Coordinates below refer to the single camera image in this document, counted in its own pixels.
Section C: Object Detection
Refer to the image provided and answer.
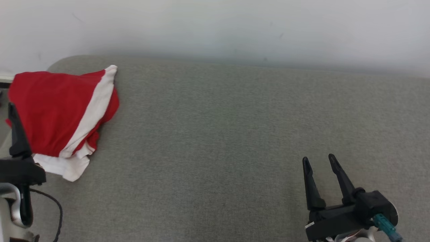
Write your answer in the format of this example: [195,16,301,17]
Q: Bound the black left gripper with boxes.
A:
[0,103,47,187]

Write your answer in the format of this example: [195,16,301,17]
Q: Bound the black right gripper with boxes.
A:
[302,154,374,242]

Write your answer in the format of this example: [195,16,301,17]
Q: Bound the red shorts with white stripe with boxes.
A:
[6,65,120,158]

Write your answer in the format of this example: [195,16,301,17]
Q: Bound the white and black baseboard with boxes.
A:
[0,72,16,88]

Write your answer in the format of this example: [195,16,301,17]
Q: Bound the grey fabric sofa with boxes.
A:
[0,55,430,242]

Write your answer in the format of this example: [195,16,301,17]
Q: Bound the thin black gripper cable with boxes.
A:
[30,188,63,242]

